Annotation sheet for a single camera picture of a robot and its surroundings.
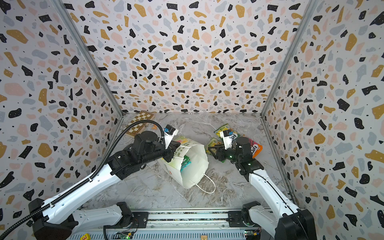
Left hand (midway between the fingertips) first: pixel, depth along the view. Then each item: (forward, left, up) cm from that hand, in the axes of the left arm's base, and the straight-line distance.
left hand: (179, 141), depth 67 cm
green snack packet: (+19, -18, -29) cm, 39 cm away
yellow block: (-32, +43, -29) cm, 61 cm away
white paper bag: (0, -3, -26) cm, 26 cm away
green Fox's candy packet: (+31, -27, -29) cm, 50 cm away
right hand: (+3, -14, -10) cm, 17 cm away
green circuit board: (-32, +27, -31) cm, 52 cm away
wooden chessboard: (+32, +36, -30) cm, 57 cm away
